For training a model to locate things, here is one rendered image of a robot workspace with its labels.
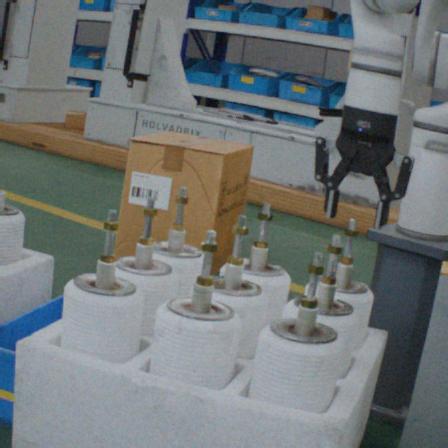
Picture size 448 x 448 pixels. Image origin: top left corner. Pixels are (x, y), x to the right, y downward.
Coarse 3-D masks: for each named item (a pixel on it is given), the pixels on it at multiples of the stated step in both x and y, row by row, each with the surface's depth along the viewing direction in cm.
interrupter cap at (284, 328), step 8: (280, 320) 95; (288, 320) 96; (272, 328) 92; (280, 328) 92; (288, 328) 93; (320, 328) 94; (328, 328) 94; (280, 336) 90; (288, 336) 90; (296, 336) 90; (304, 336) 92; (312, 336) 92; (320, 336) 91; (328, 336) 92; (336, 336) 92; (312, 344) 89
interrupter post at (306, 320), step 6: (300, 306) 92; (300, 312) 92; (306, 312) 91; (312, 312) 91; (300, 318) 92; (306, 318) 91; (312, 318) 92; (300, 324) 92; (306, 324) 92; (312, 324) 92; (294, 330) 93; (300, 330) 92; (306, 330) 92; (312, 330) 92
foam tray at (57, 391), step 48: (48, 336) 99; (144, 336) 106; (384, 336) 119; (48, 384) 95; (96, 384) 93; (144, 384) 92; (240, 384) 94; (336, 384) 98; (48, 432) 96; (96, 432) 94; (144, 432) 92; (192, 432) 90; (240, 432) 88; (288, 432) 87; (336, 432) 85
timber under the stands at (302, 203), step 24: (24, 144) 387; (48, 144) 377; (72, 144) 368; (96, 144) 361; (120, 168) 352; (264, 192) 314; (288, 192) 308; (312, 216) 303; (336, 216) 297; (360, 216) 292
